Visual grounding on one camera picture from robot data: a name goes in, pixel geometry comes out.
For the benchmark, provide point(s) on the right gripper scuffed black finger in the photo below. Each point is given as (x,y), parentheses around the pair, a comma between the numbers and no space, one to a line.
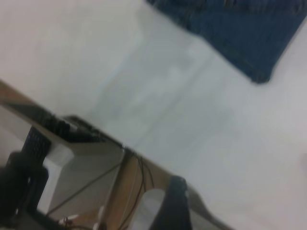
(175,206)

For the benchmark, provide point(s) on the black keyboard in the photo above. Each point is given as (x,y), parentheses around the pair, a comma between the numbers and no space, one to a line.
(36,143)

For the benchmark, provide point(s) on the blue denim short pants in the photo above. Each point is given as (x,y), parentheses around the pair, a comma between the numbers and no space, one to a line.
(239,31)

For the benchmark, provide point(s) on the white cabinet box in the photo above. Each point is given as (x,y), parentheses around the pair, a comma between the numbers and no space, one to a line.
(84,167)

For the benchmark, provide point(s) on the black blurry stand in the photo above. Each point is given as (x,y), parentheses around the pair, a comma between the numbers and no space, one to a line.
(19,182)

